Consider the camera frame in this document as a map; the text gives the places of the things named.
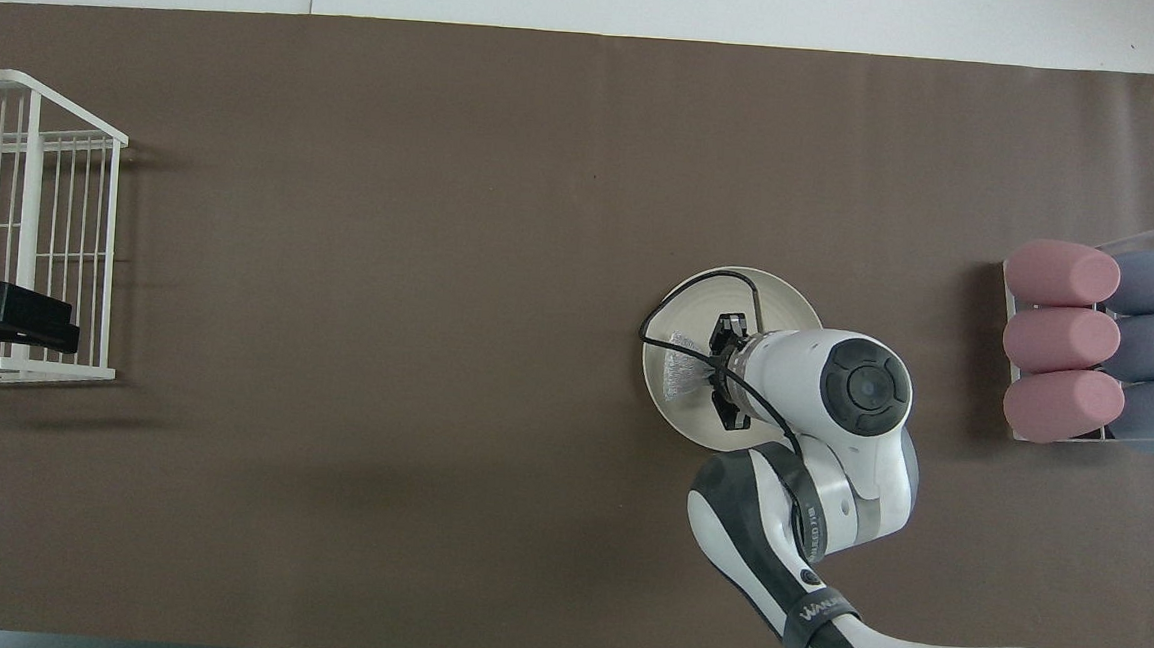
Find brown paper table mat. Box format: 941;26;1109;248
0;0;1154;648

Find white wire dish rack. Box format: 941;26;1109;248
0;68;135;394

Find pink plastic cup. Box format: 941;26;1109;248
1000;364;1128;450
1001;237;1124;311
1000;303;1123;379

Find cream round plate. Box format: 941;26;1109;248
636;260;828;458

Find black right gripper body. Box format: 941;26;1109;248
703;310;759;434

